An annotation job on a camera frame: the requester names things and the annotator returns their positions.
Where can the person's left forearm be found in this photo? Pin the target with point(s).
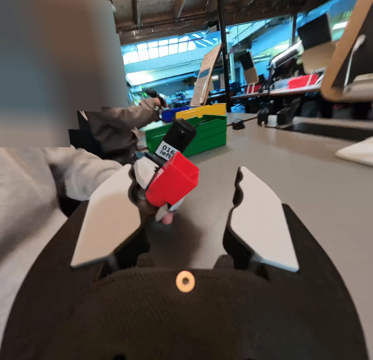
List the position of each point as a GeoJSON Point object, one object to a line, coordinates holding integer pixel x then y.
{"type": "Point", "coordinates": [87, 167]}

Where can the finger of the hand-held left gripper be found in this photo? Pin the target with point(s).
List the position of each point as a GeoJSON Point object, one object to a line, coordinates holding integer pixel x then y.
{"type": "Point", "coordinates": [172, 207]}
{"type": "Point", "coordinates": [145, 173]}

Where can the cardboard sheet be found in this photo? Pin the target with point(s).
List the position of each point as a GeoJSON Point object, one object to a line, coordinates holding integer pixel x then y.
{"type": "Point", "coordinates": [207, 74]}

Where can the black metal pole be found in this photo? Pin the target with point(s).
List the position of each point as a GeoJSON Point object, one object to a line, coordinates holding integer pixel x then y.
{"type": "Point", "coordinates": [223, 45]}

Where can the green plastic bin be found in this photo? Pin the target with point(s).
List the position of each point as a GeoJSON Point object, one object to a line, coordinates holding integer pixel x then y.
{"type": "Point", "coordinates": [209, 138]}

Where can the cardboard-backed monitor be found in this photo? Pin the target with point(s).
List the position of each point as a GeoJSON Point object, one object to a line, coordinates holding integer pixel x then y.
{"type": "Point", "coordinates": [335, 74]}

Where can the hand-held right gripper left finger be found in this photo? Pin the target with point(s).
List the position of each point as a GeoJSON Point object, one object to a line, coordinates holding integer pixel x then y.
{"type": "Point", "coordinates": [107, 220]}

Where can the black charger dock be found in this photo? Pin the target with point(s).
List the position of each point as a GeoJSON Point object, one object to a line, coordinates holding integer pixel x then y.
{"type": "Point", "coordinates": [288, 112]}

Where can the person's left hand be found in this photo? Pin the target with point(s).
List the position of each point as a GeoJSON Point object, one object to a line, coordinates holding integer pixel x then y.
{"type": "Point", "coordinates": [167, 219]}

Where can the blue plastic bin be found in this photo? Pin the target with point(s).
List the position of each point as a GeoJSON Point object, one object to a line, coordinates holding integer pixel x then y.
{"type": "Point", "coordinates": [170, 113]}

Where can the red plastic bin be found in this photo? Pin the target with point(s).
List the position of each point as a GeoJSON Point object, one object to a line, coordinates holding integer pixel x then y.
{"type": "Point", "coordinates": [303, 81]}

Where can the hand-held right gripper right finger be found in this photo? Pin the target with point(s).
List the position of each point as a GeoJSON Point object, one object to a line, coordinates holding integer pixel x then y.
{"type": "Point", "coordinates": [262, 220]}

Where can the small black box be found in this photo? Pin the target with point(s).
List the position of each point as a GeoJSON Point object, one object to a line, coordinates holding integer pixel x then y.
{"type": "Point", "coordinates": [239, 124]}

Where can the red square cup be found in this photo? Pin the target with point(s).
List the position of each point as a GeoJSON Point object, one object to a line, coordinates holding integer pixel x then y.
{"type": "Point", "coordinates": [172, 182]}

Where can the yellow plastic bin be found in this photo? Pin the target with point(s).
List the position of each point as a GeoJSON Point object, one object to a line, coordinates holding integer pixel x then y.
{"type": "Point", "coordinates": [201, 110]}

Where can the person's grey hoodie torso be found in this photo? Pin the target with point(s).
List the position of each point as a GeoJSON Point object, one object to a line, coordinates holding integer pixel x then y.
{"type": "Point", "coordinates": [23, 234]}

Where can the background monitor with cardboard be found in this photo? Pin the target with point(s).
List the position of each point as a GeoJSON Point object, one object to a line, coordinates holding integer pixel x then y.
{"type": "Point", "coordinates": [247, 61]}
{"type": "Point", "coordinates": [313, 30]}

